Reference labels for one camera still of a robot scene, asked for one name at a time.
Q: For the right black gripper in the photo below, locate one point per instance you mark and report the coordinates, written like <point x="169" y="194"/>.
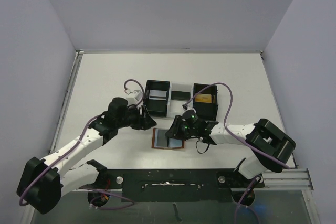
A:
<point x="180" y="127"/>

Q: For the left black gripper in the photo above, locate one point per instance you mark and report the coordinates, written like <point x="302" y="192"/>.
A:
<point x="144" y="121"/>

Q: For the brown leather card holder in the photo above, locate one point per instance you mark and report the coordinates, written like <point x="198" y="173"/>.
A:
<point x="168" y="140"/>

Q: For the black white three-bin tray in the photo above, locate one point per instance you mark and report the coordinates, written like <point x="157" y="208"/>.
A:
<point x="170" y="108"/>

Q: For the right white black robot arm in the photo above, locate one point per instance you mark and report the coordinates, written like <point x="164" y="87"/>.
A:
<point x="271" y="147"/>

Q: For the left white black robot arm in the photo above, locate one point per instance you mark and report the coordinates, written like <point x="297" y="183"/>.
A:
<point x="40" y="184"/>

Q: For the silver white card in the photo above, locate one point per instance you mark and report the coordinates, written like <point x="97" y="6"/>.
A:
<point x="157" y="95"/>

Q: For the black credit card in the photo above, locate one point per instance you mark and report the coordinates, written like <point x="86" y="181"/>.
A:
<point x="180" y="95"/>

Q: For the gold credit card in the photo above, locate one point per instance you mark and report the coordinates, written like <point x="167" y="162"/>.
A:
<point x="203" y="98"/>

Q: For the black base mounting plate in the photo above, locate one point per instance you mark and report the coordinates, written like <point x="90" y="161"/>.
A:
<point x="172" y="185"/>

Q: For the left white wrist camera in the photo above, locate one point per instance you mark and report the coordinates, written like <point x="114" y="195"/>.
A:
<point x="133" y="96"/>

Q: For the aluminium left rail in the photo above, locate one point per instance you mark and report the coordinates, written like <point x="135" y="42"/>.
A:
<point x="66" y="100"/>

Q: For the aluminium rail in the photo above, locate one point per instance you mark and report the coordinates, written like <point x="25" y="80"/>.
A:
<point x="66" y="100"/>
<point x="292" y="179"/>

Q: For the aluminium front rail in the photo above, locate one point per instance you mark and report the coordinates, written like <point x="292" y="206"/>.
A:
<point x="292" y="179"/>

